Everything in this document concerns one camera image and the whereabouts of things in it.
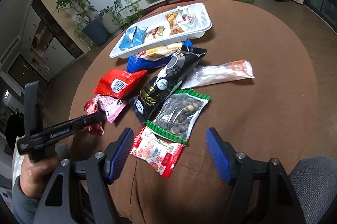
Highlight red storage boxes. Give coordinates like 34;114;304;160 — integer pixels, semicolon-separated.
158;0;192;6

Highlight red snack bag with barcode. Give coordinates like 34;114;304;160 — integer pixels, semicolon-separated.
92;69;147;100

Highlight plant in white pot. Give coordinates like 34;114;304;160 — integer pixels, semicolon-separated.
98;0;143;37

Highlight white crumpled snack wrapper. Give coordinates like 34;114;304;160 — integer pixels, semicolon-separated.
176;6;197;31

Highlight black snack bag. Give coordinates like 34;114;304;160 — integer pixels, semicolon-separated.
129;46;207;124

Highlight orange yellow snack packet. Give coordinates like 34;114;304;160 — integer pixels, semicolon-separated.
165;11;184;35

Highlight blue yellow chip bag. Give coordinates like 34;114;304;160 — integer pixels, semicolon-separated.
126;39;193;73

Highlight brown round table cloth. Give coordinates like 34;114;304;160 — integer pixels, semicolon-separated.
67;0;319;224

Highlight white plastic tray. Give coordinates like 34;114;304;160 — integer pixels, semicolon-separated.
109;3;212;59

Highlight plant in dark blue pot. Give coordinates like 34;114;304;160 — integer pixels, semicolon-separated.
56;0;110;46

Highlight grey upholstered chair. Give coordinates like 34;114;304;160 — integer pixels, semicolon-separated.
289;156;336;223

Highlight red white fruit snack packet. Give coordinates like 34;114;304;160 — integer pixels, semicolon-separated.
130;126;184;178

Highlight person's left hand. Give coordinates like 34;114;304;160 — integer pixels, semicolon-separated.
19;152;59;199

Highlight pink red snack packet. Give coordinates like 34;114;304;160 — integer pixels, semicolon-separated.
83;94;127;136

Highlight wooden display cabinet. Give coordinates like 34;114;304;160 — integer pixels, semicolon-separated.
21;0;91;81

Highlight green edged nut bag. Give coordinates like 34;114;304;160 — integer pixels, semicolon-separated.
146;89;211;146

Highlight clear white orange snack packet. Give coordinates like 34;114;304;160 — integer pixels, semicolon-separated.
181;59;255;89

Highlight light blue snack packet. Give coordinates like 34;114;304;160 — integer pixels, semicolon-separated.
119;26;147;51

